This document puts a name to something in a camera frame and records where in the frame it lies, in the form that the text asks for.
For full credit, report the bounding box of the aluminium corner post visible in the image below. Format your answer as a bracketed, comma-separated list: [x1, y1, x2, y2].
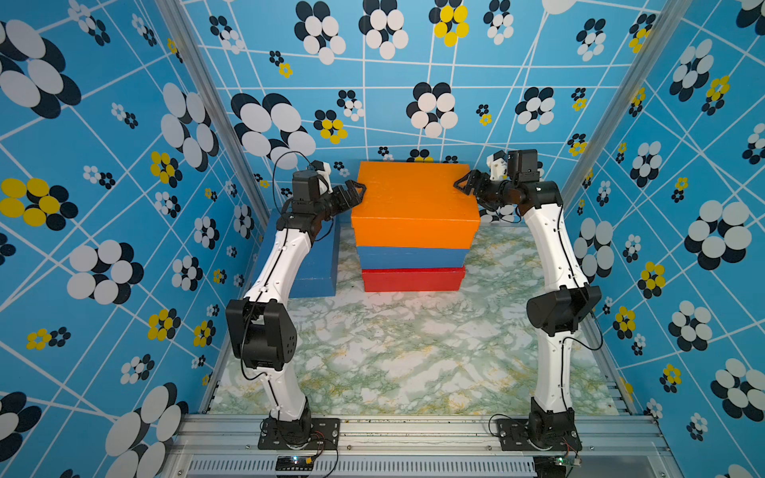
[155, 0, 269, 227]
[562, 0, 692, 205]

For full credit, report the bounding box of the left aluminium corner post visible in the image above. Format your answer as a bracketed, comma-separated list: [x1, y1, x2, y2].
[155, 0, 269, 227]

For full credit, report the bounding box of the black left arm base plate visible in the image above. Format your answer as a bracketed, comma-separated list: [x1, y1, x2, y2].
[257, 417, 341, 451]

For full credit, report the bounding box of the left green circuit board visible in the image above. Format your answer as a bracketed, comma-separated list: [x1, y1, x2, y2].
[275, 455, 316, 476]

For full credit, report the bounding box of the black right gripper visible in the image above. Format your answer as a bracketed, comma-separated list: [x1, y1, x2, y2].
[454, 171, 517, 211]

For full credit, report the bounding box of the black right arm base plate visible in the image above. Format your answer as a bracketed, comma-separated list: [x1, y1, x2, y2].
[488, 415, 583, 454]

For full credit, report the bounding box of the aluminium front rail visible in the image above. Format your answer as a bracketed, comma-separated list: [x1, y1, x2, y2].
[161, 415, 683, 477]

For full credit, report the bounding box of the red shoebox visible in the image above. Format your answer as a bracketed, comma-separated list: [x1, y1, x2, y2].
[362, 267, 466, 293]

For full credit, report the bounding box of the blue shoebox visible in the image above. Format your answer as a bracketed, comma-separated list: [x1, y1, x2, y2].
[357, 246, 469, 270]
[253, 208, 340, 299]

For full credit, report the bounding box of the green circuit board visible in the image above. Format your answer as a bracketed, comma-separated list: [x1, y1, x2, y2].
[275, 455, 316, 476]
[534, 456, 582, 478]

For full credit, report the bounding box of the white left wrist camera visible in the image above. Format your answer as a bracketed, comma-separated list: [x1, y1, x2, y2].
[311, 161, 333, 194]

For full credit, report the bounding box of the right green circuit board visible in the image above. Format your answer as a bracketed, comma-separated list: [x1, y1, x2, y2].
[534, 456, 582, 478]

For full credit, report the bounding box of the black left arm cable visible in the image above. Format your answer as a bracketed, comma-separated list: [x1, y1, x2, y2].
[238, 150, 315, 390]

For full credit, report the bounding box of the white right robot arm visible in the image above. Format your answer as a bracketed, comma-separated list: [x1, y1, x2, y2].
[454, 149, 602, 451]

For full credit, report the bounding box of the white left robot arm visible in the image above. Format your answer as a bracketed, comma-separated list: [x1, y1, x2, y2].
[225, 167, 367, 448]

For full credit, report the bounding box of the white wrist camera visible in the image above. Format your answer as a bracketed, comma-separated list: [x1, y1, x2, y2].
[486, 151, 508, 182]
[311, 161, 333, 194]

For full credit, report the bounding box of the orange shoebox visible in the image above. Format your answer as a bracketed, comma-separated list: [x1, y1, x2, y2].
[352, 161, 480, 250]

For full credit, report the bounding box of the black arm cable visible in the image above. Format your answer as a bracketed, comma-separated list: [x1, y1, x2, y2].
[238, 150, 315, 390]
[495, 196, 605, 413]

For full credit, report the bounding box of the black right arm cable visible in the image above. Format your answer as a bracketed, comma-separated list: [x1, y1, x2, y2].
[495, 196, 605, 413]

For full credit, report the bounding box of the right aluminium corner post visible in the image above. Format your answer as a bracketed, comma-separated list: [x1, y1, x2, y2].
[562, 0, 692, 205]

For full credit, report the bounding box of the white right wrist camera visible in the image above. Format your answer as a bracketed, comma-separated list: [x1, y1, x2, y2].
[486, 151, 508, 182]

